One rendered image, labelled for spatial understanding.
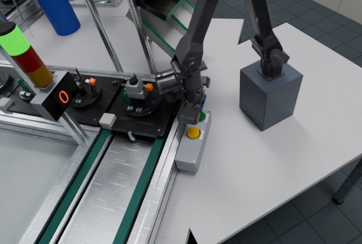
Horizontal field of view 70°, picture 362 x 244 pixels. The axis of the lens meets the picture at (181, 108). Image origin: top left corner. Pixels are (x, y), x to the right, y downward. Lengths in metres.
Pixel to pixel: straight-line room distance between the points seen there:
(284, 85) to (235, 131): 0.25
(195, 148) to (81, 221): 0.40
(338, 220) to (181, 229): 1.18
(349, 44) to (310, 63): 1.65
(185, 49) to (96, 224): 0.56
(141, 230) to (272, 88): 0.55
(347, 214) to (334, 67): 0.94
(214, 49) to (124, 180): 0.76
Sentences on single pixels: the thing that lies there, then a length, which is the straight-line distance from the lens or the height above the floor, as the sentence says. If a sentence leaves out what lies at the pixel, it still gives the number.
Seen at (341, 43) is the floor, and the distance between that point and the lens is 2.89.
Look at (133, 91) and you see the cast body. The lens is 0.90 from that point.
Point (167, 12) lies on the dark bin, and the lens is 0.97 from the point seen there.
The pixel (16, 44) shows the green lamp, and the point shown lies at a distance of 0.68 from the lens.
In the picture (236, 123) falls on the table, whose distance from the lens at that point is 1.00.
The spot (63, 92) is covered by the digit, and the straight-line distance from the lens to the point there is 0.77.
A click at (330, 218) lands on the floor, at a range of 1.83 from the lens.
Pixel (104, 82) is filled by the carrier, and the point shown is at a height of 0.97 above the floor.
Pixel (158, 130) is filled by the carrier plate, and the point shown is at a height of 0.97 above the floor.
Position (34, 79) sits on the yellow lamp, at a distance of 0.73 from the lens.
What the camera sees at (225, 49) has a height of 0.86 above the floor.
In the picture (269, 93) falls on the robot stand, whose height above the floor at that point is 1.06.
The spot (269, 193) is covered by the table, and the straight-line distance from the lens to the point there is 0.87.
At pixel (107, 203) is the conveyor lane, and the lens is 0.87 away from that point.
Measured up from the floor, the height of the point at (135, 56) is 0.86.
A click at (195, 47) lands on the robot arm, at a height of 1.26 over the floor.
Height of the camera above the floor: 1.66
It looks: 49 degrees down
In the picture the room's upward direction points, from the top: 14 degrees counter-clockwise
